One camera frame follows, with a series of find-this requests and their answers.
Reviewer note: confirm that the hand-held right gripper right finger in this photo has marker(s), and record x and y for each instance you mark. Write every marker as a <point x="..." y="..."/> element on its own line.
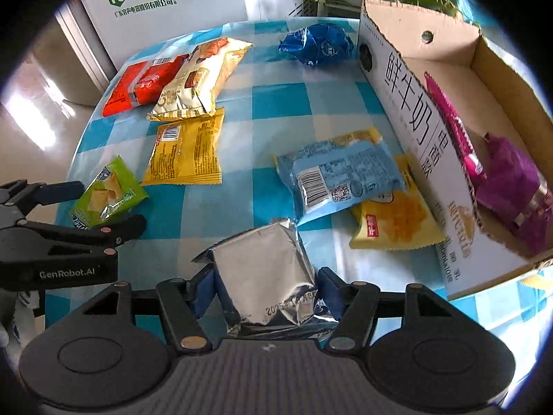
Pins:
<point x="332" y="292"/>

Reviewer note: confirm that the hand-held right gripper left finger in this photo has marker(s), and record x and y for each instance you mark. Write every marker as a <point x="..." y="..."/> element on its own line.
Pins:
<point x="203" y="292"/>

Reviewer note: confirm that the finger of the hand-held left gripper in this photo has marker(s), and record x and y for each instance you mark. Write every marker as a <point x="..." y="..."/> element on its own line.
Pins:
<point x="125" y="229"/>
<point x="60" y="192"/>

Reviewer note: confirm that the green snack packet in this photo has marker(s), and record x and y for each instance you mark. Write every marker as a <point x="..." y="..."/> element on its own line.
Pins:
<point x="108" y="194"/>

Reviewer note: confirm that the silver snack packet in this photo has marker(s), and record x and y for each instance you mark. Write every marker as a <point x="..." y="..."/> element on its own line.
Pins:
<point x="263" y="268"/>

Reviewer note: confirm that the pale yellow snack packet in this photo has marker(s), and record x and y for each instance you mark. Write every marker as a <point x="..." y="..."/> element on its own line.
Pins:
<point x="401" y="224"/>

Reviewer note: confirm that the mustard yellow snack packet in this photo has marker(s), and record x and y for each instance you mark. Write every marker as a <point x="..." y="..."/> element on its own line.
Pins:
<point x="185" y="151"/>

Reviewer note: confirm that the light blue snack packet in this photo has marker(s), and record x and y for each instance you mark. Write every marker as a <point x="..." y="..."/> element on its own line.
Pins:
<point x="341" y="173"/>

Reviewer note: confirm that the red snack packet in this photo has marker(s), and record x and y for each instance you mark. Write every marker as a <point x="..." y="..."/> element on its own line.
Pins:
<point x="138" y="86"/>

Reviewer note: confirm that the cream snack packet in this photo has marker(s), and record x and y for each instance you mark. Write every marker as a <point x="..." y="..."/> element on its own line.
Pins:
<point x="203" y="78"/>

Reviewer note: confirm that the cardboard box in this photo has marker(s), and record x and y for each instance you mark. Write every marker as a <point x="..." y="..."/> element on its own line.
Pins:
<point x="410" y="108"/>

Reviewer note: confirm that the pink snack packet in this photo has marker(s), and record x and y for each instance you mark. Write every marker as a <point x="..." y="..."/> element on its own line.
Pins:
<point x="453" y="125"/>

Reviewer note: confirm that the purple snack packet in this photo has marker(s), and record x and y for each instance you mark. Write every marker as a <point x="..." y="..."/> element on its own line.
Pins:
<point x="510" y="181"/>

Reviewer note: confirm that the dark blue foil snack packet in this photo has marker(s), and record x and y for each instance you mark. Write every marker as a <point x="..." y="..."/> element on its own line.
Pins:
<point x="319" y="45"/>

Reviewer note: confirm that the blue white checked tablecloth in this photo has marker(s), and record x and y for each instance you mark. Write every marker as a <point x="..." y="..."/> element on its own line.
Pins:
<point x="276" y="103"/>

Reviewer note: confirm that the white appliance carton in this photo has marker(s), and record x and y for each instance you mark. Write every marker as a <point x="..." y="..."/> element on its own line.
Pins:
<point x="173" y="30"/>

